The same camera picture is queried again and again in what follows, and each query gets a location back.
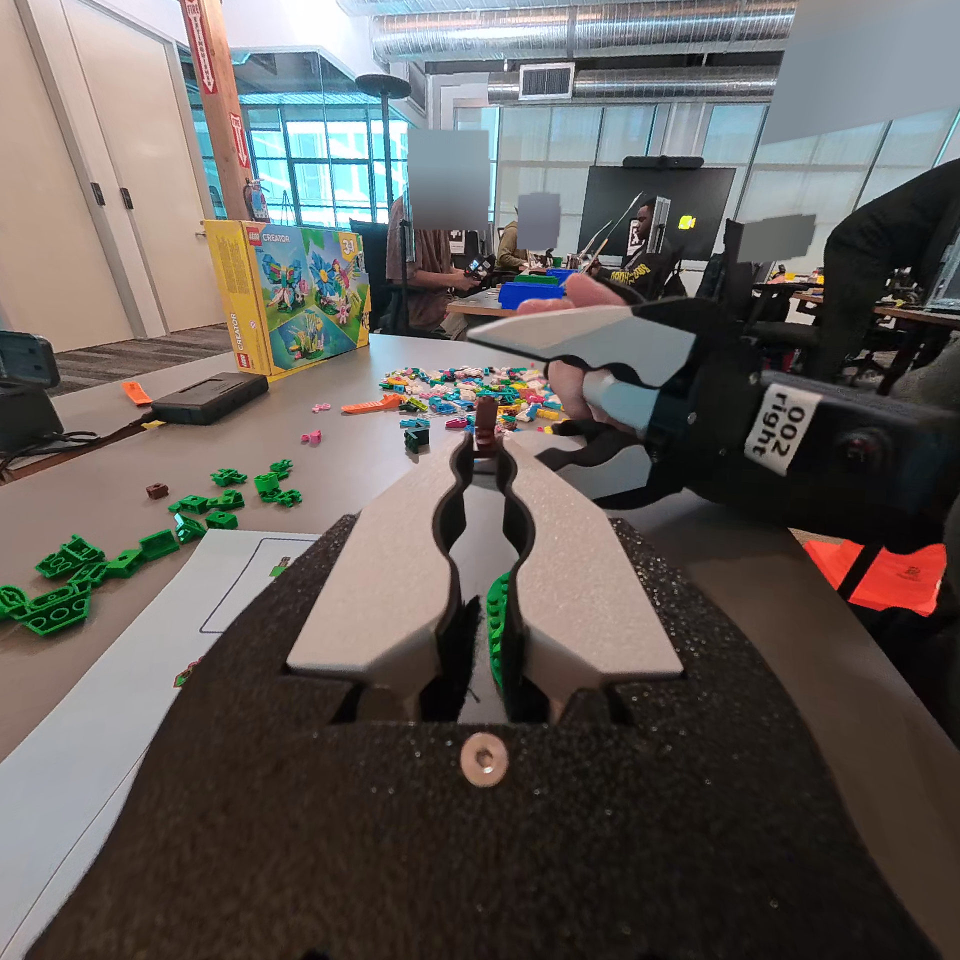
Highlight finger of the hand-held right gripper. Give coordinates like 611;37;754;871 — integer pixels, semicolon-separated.
534;431;655;501
466;303;700;391

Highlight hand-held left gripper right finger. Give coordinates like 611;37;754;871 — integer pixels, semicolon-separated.
495;437;685;725

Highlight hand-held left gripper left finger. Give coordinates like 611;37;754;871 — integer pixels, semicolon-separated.
286;433;477;725

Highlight green brick leaf build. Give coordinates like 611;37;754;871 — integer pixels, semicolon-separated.
486;571;516;692

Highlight white instruction booklet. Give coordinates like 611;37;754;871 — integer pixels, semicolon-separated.
0;528;324;960

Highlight grey desk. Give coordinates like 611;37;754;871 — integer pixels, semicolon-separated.
0;333;960;960

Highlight person's right hand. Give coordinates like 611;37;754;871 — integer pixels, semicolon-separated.
517;273;635;426

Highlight blue plastic bin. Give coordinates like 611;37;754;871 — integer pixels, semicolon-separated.
498;279;564;311

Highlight black office chair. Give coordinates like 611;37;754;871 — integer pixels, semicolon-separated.
348;217;407;336
718;217;824;351

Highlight tan office table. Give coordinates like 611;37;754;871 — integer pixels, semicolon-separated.
447;288;527;321

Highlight pile of colourful bricks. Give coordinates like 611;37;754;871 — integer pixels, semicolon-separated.
378;363;564;437

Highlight large black screen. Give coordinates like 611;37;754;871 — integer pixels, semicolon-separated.
577;165;737;262

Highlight black rectangular device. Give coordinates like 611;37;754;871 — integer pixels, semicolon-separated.
150;371;270;427

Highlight cluster of small green bricks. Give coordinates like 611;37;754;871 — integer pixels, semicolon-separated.
0;459;304;639

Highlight colourful toy box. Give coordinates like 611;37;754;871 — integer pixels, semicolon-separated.
204;219;373;377

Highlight grey charger dock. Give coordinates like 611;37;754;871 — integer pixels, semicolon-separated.
0;330;66;456

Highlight white door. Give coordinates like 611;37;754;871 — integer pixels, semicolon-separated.
0;0;137;354
63;0;227;333

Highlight white duct vent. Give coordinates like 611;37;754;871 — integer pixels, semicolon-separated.
517;62;578;102

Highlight silver air duct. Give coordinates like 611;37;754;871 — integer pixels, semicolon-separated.
371;0;797;62
487;63;778;103

